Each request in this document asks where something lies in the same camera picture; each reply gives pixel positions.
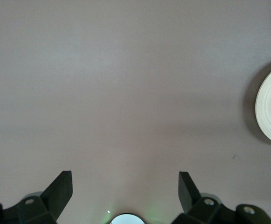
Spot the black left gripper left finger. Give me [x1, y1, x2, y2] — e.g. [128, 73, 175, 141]
[3, 171, 73, 224]

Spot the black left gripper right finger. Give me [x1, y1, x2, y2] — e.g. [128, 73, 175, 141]
[171, 171, 237, 224]

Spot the brown table cover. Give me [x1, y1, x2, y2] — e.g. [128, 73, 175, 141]
[0, 0, 271, 224]

